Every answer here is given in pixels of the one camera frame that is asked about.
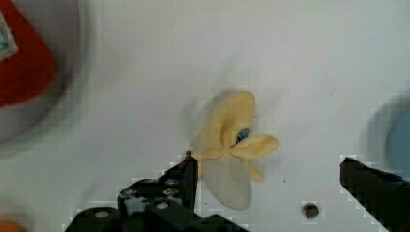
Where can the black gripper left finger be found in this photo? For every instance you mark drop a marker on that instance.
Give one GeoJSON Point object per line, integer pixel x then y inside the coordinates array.
{"type": "Point", "coordinates": [164, 204]}

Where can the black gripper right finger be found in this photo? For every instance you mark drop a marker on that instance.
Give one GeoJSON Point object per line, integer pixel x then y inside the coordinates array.
{"type": "Point", "coordinates": [386, 196]}

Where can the peeled yellow banana toy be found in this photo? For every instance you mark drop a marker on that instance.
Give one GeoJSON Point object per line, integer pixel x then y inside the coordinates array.
{"type": "Point", "coordinates": [227, 151]}

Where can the blue bowl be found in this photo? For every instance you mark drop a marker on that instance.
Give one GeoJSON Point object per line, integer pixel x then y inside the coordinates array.
{"type": "Point", "coordinates": [390, 131]}

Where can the orange slice toy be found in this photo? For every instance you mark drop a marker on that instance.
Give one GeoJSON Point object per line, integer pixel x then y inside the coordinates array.
{"type": "Point", "coordinates": [10, 226]}

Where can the red ketchup bottle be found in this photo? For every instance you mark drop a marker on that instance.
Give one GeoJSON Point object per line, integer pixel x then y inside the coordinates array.
{"type": "Point", "coordinates": [32, 69]}

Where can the grey round plate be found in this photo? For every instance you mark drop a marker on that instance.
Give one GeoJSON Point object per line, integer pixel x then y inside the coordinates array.
{"type": "Point", "coordinates": [60, 24]}

